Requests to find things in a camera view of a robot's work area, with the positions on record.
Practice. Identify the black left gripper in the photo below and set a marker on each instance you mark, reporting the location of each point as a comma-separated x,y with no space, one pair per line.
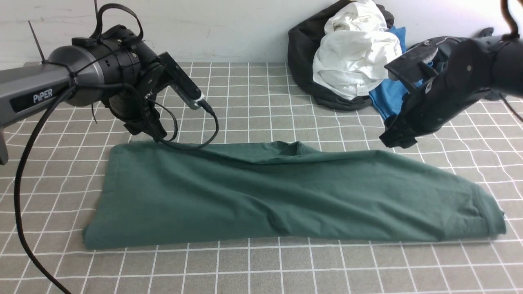
132,90

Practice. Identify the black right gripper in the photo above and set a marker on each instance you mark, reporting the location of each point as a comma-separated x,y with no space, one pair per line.
420,115

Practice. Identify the green long-sleeved shirt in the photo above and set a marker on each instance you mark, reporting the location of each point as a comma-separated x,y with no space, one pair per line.
156,195

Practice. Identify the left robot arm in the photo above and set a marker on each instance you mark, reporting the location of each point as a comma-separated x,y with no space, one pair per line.
75,74

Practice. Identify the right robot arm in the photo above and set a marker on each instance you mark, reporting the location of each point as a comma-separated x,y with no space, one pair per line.
474,67

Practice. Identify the dark grey crumpled shirt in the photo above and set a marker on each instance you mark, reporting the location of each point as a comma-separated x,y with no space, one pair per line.
486,34

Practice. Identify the white crumpled shirt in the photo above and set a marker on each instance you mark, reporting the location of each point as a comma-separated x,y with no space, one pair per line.
357,45

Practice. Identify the blue tank top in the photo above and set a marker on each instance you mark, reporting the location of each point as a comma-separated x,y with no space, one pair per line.
387,98

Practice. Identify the grey checkered tablecloth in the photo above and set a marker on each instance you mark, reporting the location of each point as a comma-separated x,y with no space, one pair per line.
256,102

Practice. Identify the black crumpled garment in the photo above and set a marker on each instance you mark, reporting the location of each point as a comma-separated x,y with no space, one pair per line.
304,40

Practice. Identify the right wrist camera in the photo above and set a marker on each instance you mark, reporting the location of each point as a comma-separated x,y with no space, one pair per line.
423,60

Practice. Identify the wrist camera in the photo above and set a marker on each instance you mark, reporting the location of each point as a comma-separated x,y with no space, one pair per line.
176,78
423,60

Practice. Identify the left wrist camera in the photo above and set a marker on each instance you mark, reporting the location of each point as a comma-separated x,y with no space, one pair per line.
176,78

